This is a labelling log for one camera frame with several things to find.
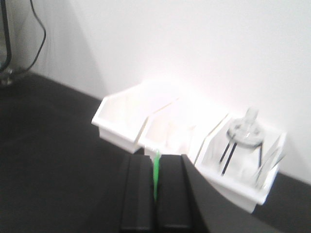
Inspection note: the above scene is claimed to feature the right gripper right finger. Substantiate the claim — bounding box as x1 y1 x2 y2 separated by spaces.
156 155 192 230

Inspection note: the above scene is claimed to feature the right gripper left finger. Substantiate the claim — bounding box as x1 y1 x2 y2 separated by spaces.
120 155 154 231

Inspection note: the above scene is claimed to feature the green plastic spoon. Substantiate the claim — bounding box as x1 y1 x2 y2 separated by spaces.
153 149 160 202

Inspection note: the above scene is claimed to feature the left white storage bin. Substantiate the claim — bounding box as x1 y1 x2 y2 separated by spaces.
91 81 179 153

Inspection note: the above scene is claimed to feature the white storage bin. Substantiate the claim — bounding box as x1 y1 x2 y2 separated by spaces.
91 81 179 153
194 115 287 213

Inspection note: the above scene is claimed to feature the right white storage bin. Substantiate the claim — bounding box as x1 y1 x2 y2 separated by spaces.
194 115 287 213

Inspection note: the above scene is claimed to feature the round glass flask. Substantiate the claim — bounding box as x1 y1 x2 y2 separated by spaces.
227 107 264 148

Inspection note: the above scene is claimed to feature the clear plastic sheet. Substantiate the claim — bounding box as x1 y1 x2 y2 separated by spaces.
254 136 285 189

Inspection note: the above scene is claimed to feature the black wire tripod stand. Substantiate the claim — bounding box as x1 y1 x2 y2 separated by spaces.
219 134 263 176

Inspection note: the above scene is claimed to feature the black cable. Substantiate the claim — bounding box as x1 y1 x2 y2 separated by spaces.
0 0 47 76

